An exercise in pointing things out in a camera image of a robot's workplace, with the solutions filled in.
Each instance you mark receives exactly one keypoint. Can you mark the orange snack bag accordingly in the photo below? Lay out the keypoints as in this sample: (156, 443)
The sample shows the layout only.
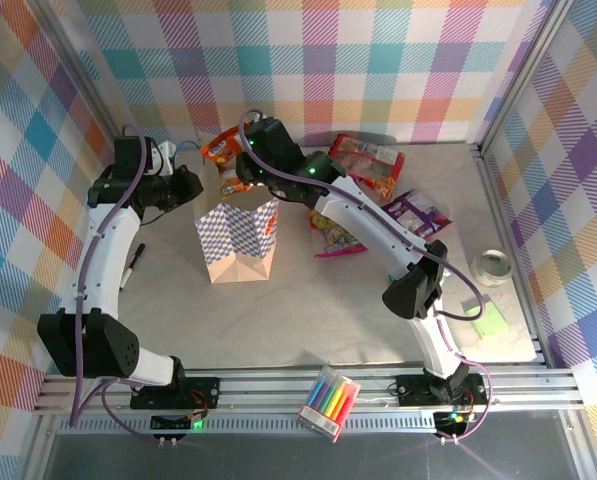
(218, 150)

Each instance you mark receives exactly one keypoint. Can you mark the blue checkered paper bag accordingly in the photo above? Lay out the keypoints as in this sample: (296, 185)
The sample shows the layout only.
(238, 235)

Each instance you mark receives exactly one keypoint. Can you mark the red-edged clear snack bag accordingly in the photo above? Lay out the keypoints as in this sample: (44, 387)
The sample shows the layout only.
(373, 167)

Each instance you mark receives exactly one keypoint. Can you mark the pink-edged assorted candy bag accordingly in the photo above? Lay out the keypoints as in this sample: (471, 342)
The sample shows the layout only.
(334, 235)

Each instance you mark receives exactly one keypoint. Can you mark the purple snack bag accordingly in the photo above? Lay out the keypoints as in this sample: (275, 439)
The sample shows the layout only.
(413, 210)

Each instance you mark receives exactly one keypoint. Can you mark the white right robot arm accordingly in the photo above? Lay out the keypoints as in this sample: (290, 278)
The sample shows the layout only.
(368, 220)

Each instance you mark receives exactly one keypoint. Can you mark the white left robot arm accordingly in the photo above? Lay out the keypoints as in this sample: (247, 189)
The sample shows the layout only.
(103, 260)

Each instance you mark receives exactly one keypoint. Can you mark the black marker pen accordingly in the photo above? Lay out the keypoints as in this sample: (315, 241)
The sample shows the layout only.
(133, 265)

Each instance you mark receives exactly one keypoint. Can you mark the small circuit board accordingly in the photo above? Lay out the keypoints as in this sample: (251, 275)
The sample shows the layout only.
(178, 422)
(453, 420)

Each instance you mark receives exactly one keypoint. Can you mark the clear tape roll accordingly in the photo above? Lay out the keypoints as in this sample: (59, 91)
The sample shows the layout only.
(492, 267)

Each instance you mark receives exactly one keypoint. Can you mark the box of coloured markers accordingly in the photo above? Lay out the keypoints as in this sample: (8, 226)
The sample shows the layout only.
(330, 400)

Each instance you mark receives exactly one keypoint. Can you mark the slotted metal strip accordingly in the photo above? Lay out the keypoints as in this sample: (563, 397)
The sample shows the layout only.
(258, 425)

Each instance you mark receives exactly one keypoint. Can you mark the green sticky note pad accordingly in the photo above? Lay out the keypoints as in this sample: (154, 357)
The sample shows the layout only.
(488, 320)

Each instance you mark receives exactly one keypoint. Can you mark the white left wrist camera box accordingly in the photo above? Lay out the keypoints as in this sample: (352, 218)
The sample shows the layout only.
(165, 155)

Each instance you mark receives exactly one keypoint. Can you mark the aluminium frame post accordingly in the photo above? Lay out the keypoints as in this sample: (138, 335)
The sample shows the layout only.
(80, 75)
(523, 75)

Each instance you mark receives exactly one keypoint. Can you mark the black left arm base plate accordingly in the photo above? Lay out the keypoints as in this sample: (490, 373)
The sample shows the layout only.
(198, 390)

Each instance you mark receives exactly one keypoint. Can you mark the aluminium frame rail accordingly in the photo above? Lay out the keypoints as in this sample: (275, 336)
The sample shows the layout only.
(278, 390)

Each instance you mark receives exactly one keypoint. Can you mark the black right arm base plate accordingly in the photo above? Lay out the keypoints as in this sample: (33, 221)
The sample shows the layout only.
(413, 390)

